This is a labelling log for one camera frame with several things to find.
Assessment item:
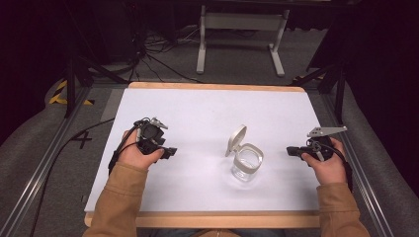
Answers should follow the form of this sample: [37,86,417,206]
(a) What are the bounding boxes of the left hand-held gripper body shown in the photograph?
[132,117,169,156]

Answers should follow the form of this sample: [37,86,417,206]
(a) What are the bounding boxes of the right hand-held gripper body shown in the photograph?
[297,125,348,162]

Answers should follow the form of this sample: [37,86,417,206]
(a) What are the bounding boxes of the clear glass jar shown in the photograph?
[229,142,265,183]

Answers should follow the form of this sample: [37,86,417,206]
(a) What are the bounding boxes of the white hinged jar lid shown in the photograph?
[224,123,248,158]

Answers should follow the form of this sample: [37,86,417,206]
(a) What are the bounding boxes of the person's left hand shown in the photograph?
[117,129,165,171]

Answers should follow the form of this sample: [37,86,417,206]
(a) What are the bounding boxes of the person's right hand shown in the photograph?
[300,137,348,186]

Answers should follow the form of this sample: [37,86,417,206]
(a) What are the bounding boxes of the black metal stand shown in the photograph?
[291,58,348,125]
[62,33,129,119]

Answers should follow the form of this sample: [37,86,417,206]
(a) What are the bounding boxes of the yellow black floor tape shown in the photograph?
[48,79,96,107]

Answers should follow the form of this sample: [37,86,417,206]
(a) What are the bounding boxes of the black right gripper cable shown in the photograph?
[305,137,354,194]

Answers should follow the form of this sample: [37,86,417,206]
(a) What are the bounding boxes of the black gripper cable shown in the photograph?
[29,117,152,237]
[305,137,354,194]

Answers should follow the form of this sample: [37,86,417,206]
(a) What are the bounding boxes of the aluminium rail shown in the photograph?
[0,86,93,237]
[320,93,396,237]

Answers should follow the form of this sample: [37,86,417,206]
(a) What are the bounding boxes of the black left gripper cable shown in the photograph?
[29,117,152,237]

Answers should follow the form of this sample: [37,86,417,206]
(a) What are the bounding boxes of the bundle of black floor cables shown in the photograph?
[98,19,206,84]

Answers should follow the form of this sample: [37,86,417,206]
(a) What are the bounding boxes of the white metal table frame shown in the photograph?
[196,4,291,78]

